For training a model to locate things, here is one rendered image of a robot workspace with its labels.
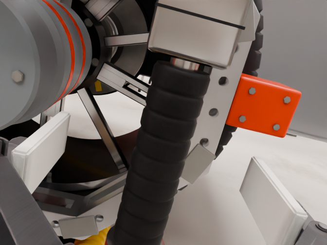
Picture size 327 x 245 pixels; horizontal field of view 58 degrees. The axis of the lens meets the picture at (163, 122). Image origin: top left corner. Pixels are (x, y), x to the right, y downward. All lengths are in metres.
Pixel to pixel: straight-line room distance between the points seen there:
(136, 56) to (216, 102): 0.49
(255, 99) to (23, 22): 0.29
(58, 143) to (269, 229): 0.13
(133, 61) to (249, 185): 0.69
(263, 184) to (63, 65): 0.21
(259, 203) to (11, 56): 0.21
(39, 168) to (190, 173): 0.29
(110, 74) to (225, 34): 0.35
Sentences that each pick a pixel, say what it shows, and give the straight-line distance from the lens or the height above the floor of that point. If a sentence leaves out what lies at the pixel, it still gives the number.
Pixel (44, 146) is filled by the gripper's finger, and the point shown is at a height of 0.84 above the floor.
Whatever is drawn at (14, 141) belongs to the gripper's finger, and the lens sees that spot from 0.18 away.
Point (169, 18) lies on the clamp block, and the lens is 0.17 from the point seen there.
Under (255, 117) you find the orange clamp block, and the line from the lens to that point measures 0.43.
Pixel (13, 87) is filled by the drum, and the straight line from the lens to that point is 0.27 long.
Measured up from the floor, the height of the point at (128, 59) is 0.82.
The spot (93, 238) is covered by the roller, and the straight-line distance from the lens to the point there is 0.58.
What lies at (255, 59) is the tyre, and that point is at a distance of 0.50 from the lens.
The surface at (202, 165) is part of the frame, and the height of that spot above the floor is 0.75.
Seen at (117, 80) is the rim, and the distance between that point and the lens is 0.50.
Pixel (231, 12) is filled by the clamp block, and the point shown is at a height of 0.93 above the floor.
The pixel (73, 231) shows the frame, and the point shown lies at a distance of 0.50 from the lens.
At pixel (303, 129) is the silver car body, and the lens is 0.89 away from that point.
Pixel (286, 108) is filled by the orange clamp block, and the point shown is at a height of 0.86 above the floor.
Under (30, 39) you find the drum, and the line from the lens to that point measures 0.26.
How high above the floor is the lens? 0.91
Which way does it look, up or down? 16 degrees down
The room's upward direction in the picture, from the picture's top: 15 degrees clockwise
